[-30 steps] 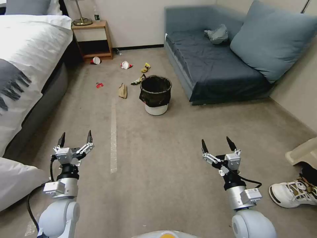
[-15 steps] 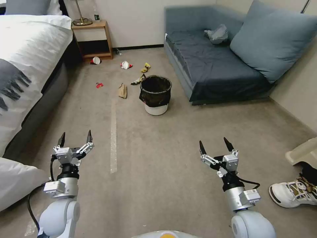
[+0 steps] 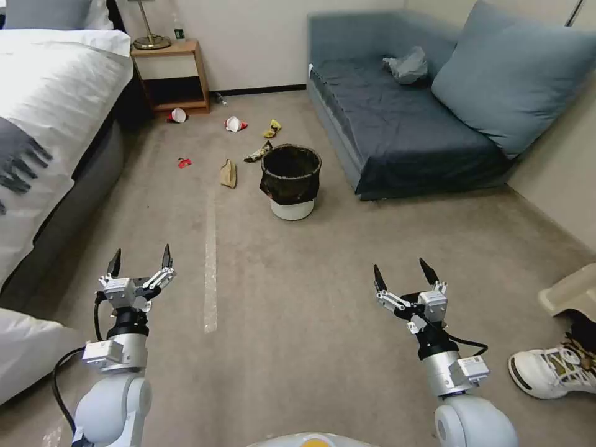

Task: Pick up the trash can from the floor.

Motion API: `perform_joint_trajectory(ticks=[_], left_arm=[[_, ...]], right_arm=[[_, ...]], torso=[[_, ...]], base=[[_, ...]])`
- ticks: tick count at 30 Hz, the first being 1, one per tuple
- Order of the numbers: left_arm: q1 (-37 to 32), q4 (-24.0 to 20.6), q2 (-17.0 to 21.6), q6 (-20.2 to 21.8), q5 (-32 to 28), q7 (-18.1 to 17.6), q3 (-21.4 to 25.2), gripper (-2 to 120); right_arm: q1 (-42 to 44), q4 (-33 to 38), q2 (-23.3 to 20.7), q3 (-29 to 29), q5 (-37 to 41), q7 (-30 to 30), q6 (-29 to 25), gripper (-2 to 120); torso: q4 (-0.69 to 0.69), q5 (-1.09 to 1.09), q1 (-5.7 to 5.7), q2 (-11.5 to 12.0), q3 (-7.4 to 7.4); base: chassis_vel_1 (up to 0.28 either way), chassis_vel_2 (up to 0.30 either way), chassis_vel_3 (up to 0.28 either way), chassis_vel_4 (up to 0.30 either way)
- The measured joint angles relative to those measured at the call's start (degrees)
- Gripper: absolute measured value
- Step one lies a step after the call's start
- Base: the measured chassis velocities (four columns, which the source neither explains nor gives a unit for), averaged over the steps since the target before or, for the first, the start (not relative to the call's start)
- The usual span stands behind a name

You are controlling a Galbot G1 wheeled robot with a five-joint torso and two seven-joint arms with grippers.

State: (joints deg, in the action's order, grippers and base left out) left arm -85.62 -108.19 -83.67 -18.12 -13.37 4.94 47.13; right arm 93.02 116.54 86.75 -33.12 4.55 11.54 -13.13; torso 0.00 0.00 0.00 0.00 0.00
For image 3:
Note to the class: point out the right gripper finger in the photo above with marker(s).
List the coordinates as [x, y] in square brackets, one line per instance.
[381, 278]
[428, 270]

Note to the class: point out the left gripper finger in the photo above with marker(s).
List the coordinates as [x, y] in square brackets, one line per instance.
[166, 258]
[114, 263]

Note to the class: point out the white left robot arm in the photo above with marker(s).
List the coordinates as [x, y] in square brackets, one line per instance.
[123, 396]

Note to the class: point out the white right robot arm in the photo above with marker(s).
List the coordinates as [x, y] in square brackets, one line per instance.
[470, 419]

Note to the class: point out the white round trash can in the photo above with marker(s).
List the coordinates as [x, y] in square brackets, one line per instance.
[292, 209]

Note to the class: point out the black trash bag liner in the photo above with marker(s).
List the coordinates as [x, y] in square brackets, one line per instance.
[291, 179]

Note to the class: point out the small bottle on floor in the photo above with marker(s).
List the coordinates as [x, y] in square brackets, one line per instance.
[220, 98]

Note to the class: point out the small red wrapper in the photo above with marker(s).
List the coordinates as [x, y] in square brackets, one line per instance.
[184, 162]

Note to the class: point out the brown paper bag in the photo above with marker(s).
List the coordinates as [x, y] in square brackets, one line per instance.
[228, 174]

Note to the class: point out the white bedding bundle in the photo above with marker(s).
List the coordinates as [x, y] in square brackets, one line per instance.
[28, 354]

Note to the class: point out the person's white sneaker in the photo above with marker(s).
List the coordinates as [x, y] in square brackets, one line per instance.
[545, 372]

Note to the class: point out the blue fabric sofa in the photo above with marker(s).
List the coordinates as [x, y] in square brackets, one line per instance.
[400, 135]

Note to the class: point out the dark crumpled snack wrapper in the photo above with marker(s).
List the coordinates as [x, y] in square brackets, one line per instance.
[258, 152]

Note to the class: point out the grey fringed throw blanket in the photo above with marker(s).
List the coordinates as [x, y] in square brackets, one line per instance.
[18, 158]

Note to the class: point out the beige plastic stool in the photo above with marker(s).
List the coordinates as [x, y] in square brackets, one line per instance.
[570, 291]

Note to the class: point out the person's leg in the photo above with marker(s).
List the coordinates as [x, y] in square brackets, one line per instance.
[584, 328]

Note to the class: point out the crushed red white paper cup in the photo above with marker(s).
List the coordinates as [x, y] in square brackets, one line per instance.
[233, 124]

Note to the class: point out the white robot front shell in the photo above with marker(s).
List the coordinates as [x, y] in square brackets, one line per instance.
[302, 440]

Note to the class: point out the yellow snack wrapper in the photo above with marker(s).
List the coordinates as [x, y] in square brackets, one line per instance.
[272, 129]

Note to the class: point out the bed with white duvet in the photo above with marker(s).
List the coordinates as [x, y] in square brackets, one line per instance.
[51, 102]

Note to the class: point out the wooden nightstand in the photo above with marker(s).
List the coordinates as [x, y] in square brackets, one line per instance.
[170, 70]

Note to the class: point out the crumpled grey plastic bag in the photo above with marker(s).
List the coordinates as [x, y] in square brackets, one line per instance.
[407, 67]

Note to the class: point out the large blue sofa cushion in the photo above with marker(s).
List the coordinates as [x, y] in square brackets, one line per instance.
[517, 79]

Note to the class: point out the brass table lamp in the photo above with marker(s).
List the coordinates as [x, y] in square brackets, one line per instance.
[150, 39]

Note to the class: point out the clear plastic bottle green label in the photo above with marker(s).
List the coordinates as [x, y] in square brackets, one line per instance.
[178, 30]

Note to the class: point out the grey bed pillow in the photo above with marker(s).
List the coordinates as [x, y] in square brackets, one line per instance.
[51, 13]

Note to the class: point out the thin metal pole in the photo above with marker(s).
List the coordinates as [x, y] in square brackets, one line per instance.
[573, 13]

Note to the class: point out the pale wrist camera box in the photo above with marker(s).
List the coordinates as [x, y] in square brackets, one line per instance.
[117, 291]
[435, 305]

